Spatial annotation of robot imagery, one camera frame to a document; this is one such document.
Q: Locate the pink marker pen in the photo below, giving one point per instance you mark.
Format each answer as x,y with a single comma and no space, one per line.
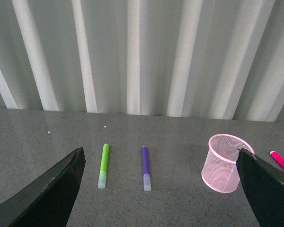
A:
277,158

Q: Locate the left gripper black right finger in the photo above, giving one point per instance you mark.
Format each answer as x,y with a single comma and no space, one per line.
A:
263,185

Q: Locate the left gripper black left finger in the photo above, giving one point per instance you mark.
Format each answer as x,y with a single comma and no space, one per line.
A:
49,199

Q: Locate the white pleated curtain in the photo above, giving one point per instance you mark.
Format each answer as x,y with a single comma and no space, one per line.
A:
215,59

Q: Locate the pink mesh pen cup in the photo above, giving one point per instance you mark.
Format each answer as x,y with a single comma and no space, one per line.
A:
220,171

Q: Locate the green marker pen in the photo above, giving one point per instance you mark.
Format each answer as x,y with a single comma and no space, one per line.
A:
103,167

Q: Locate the purple marker pen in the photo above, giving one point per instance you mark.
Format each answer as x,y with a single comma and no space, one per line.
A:
146,169

